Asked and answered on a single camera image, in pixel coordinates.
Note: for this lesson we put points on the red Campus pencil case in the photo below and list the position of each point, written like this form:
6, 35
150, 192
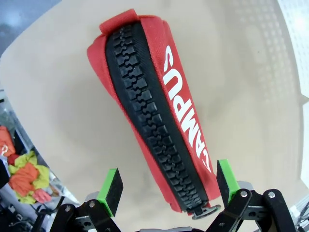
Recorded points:
149, 96

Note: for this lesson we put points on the white perforated plastic basket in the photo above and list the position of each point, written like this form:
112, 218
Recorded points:
299, 36

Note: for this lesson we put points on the orange yellow clothes pile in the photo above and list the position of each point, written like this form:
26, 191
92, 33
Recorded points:
24, 178

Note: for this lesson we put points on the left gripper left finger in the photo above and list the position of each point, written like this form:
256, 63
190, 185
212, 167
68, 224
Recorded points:
111, 193

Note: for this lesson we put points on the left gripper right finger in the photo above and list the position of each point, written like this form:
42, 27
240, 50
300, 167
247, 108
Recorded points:
225, 183

